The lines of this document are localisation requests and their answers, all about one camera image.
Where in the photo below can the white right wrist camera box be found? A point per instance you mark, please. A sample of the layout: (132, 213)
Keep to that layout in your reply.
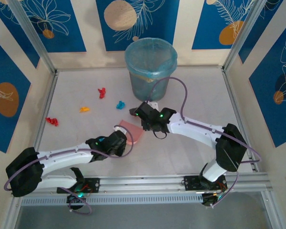
(154, 105)

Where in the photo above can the orange yellow paper scrap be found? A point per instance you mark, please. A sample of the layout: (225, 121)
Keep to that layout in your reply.
(84, 109)

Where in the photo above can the aluminium frame post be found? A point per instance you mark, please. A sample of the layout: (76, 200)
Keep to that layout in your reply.
(31, 35)
(245, 33)

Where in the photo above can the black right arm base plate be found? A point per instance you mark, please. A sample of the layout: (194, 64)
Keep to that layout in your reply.
(190, 182)

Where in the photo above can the aluminium table side rail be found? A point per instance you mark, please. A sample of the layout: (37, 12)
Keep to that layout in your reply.
(236, 105)
(45, 114)

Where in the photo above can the red paper scrap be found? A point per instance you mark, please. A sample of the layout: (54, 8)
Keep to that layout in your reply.
(52, 121)
(101, 93)

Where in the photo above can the aluminium mounting rail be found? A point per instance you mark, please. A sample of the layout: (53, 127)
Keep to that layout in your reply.
(145, 183)

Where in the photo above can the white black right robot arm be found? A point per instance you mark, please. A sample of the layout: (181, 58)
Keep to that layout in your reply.
(197, 133)

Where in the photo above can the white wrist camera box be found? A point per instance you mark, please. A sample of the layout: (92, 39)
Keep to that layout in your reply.
(119, 128)
(154, 105)

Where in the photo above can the dark brown hand brush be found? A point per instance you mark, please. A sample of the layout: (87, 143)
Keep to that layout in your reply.
(133, 111)

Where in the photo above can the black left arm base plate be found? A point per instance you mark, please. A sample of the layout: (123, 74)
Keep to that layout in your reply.
(93, 184)

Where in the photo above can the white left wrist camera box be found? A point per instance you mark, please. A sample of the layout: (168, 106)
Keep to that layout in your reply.
(119, 128)

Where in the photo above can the trash bin with blue liner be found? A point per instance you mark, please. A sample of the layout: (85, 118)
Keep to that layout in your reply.
(150, 71)

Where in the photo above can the pink plastic dustpan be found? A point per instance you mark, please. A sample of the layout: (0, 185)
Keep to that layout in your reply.
(133, 131)

